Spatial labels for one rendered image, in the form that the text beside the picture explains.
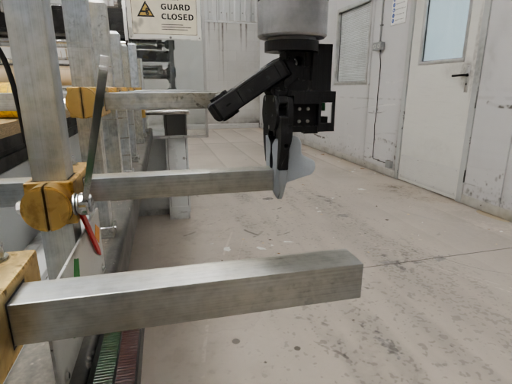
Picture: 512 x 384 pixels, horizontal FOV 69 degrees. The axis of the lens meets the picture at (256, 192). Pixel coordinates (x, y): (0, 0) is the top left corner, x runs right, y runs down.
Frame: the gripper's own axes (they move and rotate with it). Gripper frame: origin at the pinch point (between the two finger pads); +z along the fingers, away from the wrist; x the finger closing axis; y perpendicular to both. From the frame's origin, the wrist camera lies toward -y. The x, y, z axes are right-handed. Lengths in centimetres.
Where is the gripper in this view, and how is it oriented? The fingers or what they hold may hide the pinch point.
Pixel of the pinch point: (273, 190)
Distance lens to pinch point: 53.8
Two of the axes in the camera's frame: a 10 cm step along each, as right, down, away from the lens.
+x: -2.4, -2.6, 9.4
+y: 9.7, -0.6, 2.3
